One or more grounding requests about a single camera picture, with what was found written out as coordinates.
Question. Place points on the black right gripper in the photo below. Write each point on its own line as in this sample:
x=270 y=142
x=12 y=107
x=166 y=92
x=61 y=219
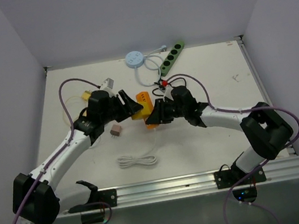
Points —
x=159 y=114

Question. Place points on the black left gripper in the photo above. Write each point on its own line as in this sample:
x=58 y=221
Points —
x=126 y=109

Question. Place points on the yellow cube adapter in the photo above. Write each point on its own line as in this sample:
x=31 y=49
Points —
x=138 y=115

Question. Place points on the rose brown plug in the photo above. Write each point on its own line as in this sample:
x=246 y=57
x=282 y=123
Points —
x=116 y=130

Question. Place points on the orange power strip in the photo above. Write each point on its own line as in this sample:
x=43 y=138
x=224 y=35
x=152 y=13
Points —
x=144 y=99

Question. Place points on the yellow two-port adapter plug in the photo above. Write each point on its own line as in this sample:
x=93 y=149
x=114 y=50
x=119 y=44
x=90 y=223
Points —
x=86 y=95

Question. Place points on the round light blue socket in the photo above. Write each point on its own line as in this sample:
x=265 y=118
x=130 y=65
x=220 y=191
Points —
x=134 y=59

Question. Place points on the green power strip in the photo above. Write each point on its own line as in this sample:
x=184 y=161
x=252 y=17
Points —
x=171 y=58

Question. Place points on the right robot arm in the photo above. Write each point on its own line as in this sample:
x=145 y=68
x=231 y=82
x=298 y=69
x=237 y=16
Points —
x=266 y=131

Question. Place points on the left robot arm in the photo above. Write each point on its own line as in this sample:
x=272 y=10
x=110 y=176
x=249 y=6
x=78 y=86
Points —
x=35 y=197

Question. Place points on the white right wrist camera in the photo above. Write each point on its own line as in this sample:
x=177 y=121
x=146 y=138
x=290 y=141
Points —
x=165 y=88

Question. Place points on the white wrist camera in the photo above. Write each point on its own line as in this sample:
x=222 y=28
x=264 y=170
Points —
x=107 y=85
x=165 y=88

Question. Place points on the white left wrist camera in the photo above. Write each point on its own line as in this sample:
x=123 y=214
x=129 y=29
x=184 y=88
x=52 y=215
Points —
x=107 y=85

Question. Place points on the aluminium frame rail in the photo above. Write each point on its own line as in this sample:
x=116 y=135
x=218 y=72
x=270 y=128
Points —
x=169 y=188

